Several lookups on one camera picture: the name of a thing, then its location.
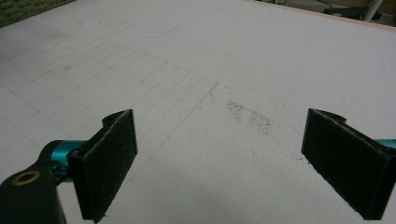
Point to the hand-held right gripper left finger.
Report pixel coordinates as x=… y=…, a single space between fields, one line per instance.
x=102 y=168

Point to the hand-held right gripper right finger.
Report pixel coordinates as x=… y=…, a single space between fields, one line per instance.
x=348 y=161

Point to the green woven basket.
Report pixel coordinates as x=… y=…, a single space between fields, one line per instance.
x=18 y=11

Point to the white desk leg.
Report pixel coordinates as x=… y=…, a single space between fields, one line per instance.
x=372 y=9

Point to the white grid mat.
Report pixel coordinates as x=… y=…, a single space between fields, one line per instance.
x=218 y=46

